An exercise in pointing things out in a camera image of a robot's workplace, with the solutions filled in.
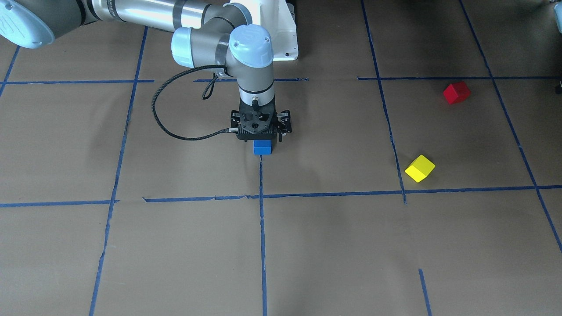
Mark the blue wooden block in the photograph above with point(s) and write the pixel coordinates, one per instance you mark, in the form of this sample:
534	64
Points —
262	147

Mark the yellow wooden block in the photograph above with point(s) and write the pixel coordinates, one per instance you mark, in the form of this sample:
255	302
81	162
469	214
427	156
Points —
420	168

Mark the red wooden block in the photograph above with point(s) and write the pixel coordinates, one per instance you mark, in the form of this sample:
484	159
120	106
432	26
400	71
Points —
456	92

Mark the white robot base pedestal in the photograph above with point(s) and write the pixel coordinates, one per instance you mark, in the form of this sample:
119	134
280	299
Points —
279	18

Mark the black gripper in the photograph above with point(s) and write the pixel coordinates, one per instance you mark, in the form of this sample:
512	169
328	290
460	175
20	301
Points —
285	120

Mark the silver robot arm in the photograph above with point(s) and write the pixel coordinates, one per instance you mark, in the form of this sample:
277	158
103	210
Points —
240	39

